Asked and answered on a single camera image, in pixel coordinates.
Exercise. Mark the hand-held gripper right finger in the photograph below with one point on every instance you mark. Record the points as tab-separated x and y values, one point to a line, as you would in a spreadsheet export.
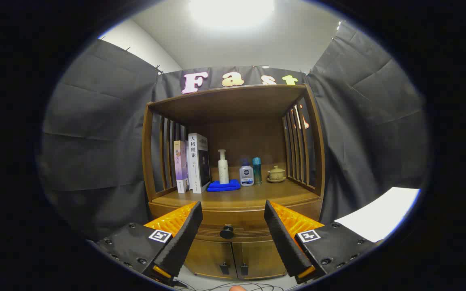
283	242

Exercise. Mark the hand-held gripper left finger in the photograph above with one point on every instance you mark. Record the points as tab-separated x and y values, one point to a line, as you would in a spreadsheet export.
184	238

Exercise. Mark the brown wooden drawer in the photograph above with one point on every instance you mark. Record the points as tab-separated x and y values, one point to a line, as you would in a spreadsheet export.
241	220

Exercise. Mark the wooden cabinet door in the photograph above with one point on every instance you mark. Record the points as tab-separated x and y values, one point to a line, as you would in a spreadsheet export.
261	258
208	256

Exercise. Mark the wooden countertop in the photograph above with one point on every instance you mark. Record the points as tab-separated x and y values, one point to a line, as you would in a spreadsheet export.
249	196

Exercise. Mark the brown wooden cabinet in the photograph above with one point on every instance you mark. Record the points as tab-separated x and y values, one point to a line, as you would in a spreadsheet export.
233	105

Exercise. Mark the blue folded cloth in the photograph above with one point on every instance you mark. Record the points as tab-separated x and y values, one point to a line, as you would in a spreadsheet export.
223	186

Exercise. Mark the beige lidded teacup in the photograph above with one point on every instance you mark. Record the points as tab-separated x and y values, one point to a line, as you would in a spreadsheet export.
276	173

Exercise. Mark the purple book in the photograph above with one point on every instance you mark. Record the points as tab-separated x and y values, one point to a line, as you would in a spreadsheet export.
180	165

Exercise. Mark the teal slim bottle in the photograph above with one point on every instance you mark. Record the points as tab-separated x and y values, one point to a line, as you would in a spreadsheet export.
257	171

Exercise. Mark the white bottle blue label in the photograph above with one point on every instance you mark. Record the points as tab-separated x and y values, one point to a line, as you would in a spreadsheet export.
246	176

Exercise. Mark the white pump bottle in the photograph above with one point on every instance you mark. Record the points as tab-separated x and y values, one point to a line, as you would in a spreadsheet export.
223	171

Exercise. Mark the white thick book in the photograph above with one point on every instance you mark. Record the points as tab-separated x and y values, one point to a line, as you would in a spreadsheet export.
194	161

